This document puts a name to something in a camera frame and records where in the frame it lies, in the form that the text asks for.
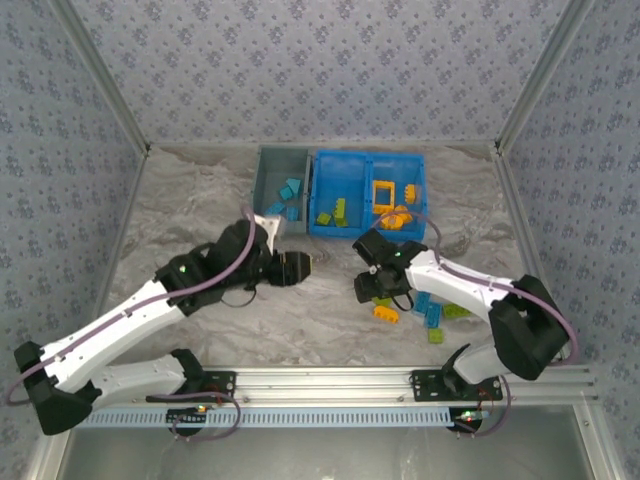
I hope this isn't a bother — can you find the yellow lego window frame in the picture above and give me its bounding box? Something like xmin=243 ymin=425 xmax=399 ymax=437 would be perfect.
xmin=372 ymin=180 xmax=397 ymax=210

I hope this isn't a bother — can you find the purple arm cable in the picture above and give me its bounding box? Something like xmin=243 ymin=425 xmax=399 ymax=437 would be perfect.
xmin=4 ymin=204 xmax=259 ymax=442
xmin=368 ymin=209 xmax=581 ymax=437

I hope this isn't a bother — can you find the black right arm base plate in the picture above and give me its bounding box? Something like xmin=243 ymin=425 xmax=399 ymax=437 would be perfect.
xmin=410 ymin=368 xmax=504 ymax=404

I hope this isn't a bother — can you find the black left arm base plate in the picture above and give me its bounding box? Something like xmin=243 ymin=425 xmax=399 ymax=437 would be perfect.
xmin=146 ymin=369 xmax=237 ymax=404

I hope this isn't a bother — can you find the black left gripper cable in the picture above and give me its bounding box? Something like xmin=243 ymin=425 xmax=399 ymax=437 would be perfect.
xmin=219 ymin=282 xmax=259 ymax=309

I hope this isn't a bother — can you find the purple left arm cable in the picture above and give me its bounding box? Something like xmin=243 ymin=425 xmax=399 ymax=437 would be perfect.
xmin=4 ymin=204 xmax=259 ymax=442

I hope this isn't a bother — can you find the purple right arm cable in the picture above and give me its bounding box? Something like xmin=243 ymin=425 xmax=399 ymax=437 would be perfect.
xmin=368 ymin=209 xmax=581 ymax=437

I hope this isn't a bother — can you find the light blue slotted cable duct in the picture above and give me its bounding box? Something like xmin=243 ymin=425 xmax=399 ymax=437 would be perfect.
xmin=79 ymin=405 xmax=451 ymax=430

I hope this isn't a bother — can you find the steel base panel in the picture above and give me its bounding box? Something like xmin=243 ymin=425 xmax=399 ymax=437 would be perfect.
xmin=24 ymin=404 xmax=621 ymax=480

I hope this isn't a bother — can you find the grey plastic bin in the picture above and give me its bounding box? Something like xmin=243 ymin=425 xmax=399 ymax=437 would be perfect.
xmin=251 ymin=144 xmax=314 ymax=236

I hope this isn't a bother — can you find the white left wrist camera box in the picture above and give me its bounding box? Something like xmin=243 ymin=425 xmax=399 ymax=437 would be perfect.
xmin=252 ymin=213 xmax=287 ymax=251

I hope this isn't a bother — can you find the aluminium frame post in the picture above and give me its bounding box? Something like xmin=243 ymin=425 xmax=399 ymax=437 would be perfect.
xmin=49 ymin=0 xmax=152 ymax=156
xmin=493 ymin=0 xmax=597 ymax=154

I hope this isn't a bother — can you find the aluminium side frame bar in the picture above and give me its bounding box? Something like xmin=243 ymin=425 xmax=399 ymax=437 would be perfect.
xmin=75 ymin=147 xmax=152 ymax=369
xmin=492 ymin=142 xmax=566 ymax=346

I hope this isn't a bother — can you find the aluminium rear frame bar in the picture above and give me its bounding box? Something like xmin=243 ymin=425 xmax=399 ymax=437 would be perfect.
xmin=148 ymin=139 xmax=499 ymax=150

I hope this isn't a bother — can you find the aluminium mounting rail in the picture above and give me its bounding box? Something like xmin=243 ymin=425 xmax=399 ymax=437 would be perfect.
xmin=74 ymin=366 xmax=600 ymax=407

